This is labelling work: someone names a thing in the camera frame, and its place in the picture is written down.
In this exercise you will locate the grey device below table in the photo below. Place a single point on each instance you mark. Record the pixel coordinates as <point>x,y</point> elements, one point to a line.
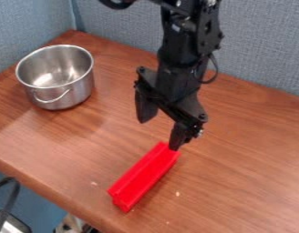
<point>15,225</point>

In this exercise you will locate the red plastic block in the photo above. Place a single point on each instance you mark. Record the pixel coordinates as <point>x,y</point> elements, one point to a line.
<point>142,176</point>

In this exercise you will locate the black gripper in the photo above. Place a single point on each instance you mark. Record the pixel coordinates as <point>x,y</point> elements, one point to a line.
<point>170,90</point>

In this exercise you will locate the metal pot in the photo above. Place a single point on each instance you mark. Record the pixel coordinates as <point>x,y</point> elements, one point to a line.
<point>57,75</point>

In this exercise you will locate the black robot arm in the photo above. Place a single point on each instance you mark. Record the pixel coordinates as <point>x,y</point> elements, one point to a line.
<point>192,33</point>

